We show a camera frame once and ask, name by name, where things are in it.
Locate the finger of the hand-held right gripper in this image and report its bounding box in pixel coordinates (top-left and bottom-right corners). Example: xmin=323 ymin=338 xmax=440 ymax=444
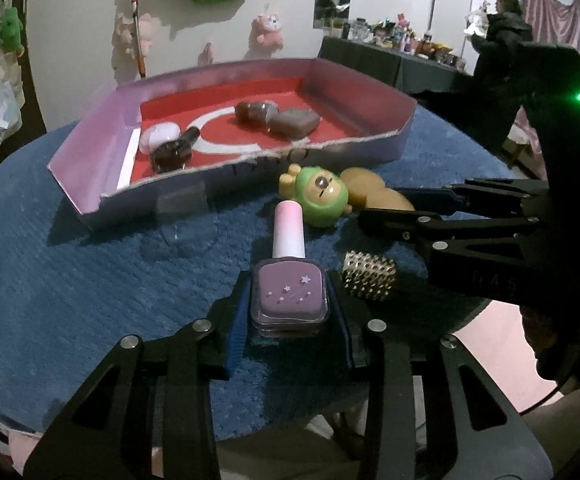
xmin=357 ymin=209 xmax=540 ymax=261
xmin=394 ymin=177 xmax=553 ymax=216

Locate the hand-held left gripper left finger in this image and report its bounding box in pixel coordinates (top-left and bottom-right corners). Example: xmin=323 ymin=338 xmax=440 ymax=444
xmin=22 ymin=270 xmax=253 ymax=480

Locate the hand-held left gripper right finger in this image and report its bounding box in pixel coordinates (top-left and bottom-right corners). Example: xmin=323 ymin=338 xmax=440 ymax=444
xmin=322 ymin=275 xmax=555 ymax=480

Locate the tan round disc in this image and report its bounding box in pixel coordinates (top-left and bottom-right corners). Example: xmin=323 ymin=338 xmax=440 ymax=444
xmin=357 ymin=189 xmax=417 ymax=213
xmin=342 ymin=167 xmax=388 ymax=201

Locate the gold studded cylinder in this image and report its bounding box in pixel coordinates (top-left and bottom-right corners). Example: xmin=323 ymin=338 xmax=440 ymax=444
xmin=340 ymin=250 xmax=398 ymax=302

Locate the purple nail polish bottle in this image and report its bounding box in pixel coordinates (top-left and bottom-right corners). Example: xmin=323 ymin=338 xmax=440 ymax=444
xmin=247 ymin=200 xmax=331 ymax=338

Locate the green bear figure toy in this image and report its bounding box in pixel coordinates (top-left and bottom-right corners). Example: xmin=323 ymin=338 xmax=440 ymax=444
xmin=278 ymin=162 xmax=353 ymax=230

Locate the black nail polish bottle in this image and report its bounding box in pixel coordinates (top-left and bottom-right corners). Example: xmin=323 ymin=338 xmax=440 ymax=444
xmin=149 ymin=126 xmax=201 ymax=173

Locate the brown glitter jar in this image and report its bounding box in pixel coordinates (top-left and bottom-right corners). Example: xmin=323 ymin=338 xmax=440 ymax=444
xmin=234 ymin=100 xmax=279 ymax=126

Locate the lilac oval case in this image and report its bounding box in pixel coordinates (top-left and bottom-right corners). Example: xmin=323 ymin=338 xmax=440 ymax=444
xmin=138 ymin=122 xmax=181 ymax=155

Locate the purple cardboard box red inside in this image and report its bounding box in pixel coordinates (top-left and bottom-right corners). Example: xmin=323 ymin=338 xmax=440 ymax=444
xmin=46 ymin=56 xmax=418 ymax=229

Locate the person's right hand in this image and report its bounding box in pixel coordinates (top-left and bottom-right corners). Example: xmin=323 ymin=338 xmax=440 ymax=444
xmin=517 ymin=290 xmax=580 ymax=396

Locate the pink curtain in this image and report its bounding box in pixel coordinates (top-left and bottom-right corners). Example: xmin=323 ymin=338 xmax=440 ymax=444
xmin=522 ymin=0 xmax=580 ymax=126

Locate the dark green covered table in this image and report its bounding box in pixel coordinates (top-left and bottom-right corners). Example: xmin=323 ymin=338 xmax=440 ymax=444
xmin=317 ymin=35 xmax=475 ymax=96

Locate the row of cosmetic bottles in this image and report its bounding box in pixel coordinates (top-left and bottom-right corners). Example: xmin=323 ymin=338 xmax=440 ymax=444
xmin=330 ymin=10 xmax=468 ymax=68

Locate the white cabinet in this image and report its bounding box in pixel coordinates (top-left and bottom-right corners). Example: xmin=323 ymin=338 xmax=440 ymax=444
xmin=432 ymin=0 xmax=490 ymax=61

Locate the dark brown door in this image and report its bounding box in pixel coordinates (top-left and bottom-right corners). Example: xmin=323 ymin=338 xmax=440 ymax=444
xmin=0 ymin=0 xmax=46 ymax=196

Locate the pale pink plush toy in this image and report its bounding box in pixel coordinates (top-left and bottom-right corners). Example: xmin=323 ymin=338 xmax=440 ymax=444
xmin=115 ymin=10 xmax=155 ymax=58

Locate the clear plastic bag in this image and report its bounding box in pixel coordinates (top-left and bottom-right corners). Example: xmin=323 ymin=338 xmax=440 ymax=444
xmin=0 ymin=72 xmax=23 ymax=146

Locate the green plush toy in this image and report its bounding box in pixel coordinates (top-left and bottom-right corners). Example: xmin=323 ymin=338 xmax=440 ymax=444
xmin=0 ymin=7 xmax=26 ymax=58

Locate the orange handled brush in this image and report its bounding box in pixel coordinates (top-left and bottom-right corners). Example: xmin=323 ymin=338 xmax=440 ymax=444
xmin=130 ymin=0 xmax=148 ymax=78

